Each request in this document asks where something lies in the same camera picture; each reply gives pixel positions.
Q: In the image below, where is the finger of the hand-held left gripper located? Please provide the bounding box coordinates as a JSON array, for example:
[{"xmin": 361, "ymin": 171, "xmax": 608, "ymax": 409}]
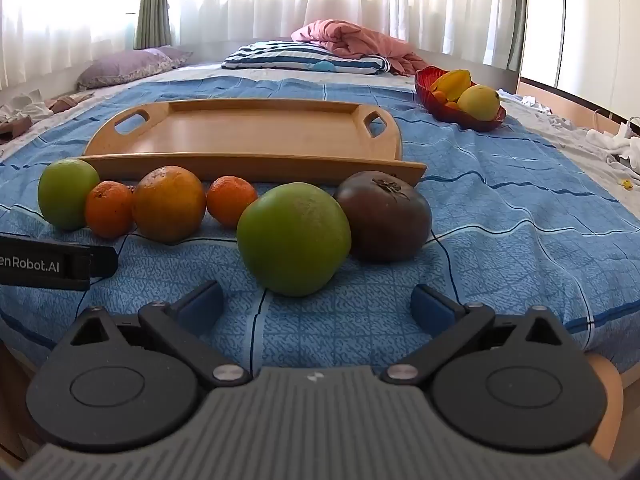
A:
[{"xmin": 90, "ymin": 247, "xmax": 119, "ymax": 280}]

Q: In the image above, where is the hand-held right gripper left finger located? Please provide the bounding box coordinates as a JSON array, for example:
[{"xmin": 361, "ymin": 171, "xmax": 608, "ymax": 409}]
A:
[{"xmin": 70, "ymin": 280, "xmax": 251, "ymax": 387}]

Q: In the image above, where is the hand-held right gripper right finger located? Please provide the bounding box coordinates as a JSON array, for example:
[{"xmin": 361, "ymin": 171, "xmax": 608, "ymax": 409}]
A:
[{"xmin": 380, "ymin": 283, "xmax": 568, "ymax": 386}]

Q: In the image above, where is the small mandarin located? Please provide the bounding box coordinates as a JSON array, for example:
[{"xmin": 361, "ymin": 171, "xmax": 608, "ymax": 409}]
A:
[
  {"xmin": 84, "ymin": 181, "xmax": 135, "ymax": 239},
  {"xmin": 206, "ymin": 176, "xmax": 259, "ymax": 228}
]

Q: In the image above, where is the small green apple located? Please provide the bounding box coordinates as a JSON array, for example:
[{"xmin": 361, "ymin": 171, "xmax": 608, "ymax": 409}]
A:
[{"xmin": 38, "ymin": 158, "xmax": 101, "ymax": 232}]

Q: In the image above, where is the large orange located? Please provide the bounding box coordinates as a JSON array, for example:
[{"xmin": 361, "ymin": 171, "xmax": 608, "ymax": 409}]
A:
[{"xmin": 131, "ymin": 166, "xmax": 207, "ymax": 245}]

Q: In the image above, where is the dark purple tomato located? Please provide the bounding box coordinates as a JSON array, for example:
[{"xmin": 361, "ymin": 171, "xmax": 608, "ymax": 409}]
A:
[{"xmin": 333, "ymin": 171, "xmax": 433, "ymax": 262}]

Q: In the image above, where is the large green apple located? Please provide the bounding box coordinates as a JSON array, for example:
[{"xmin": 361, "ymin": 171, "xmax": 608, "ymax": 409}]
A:
[{"xmin": 236, "ymin": 183, "xmax": 352, "ymax": 297}]

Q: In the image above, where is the wooden tray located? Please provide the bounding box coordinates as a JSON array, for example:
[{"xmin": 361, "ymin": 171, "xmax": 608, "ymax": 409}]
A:
[{"xmin": 77, "ymin": 98, "xmax": 428, "ymax": 188}]

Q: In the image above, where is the blue checked blanket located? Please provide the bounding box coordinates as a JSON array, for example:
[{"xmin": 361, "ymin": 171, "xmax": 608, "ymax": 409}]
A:
[{"xmin": 0, "ymin": 77, "xmax": 640, "ymax": 376}]

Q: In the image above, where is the white garment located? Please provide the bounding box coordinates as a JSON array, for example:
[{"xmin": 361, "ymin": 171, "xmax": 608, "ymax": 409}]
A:
[{"xmin": 0, "ymin": 89, "xmax": 46, "ymax": 117}]

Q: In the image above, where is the pile of clothes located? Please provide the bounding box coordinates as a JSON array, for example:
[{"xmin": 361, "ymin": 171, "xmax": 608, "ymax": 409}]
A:
[{"xmin": 0, "ymin": 91, "xmax": 96, "ymax": 143}]

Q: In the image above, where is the purple pillow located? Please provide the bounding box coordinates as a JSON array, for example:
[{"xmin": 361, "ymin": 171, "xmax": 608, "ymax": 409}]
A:
[{"xmin": 76, "ymin": 46, "xmax": 193, "ymax": 92}]

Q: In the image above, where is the yellow mango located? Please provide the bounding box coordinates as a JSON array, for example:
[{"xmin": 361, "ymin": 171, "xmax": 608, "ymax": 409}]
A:
[{"xmin": 457, "ymin": 85, "xmax": 501, "ymax": 122}]

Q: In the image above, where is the red glass bowl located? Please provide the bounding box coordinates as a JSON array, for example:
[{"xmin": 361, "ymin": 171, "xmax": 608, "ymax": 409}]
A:
[{"xmin": 414, "ymin": 66, "xmax": 507, "ymax": 132}]

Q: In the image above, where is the yellow starfruit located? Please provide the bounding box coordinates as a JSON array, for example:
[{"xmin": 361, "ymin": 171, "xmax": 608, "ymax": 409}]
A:
[{"xmin": 430, "ymin": 69, "xmax": 473, "ymax": 103}]

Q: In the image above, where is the white clothes pile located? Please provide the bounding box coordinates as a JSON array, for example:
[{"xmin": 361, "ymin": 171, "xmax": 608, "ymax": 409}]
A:
[{"xmin": 495, "ymin": 90, "xmax": 640, "ymax": 181}]

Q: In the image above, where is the blue white striped pillow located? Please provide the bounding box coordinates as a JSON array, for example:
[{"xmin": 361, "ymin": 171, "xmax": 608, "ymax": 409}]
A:
[{"xmin": 221, "ymin": 41, "xmax": 392, "ymax": 76}]

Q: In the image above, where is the green curtain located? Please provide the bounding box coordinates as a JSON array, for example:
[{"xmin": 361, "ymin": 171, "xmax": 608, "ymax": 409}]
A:
[{"xmin": 133, "ymin": 0, "xmax": 173, "ymax": 51}]

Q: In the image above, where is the pink quilt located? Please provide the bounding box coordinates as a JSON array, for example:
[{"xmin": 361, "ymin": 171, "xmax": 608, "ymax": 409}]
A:
[{"xmin": 291, "ymin": 19, "xmax": 431, "ymax": 76}]

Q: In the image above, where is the white wardrobe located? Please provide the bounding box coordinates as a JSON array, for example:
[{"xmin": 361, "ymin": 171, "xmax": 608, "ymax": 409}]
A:
[{"xmin": 520, "ymin": 0, "xmax": 640, "ymax": 126}]

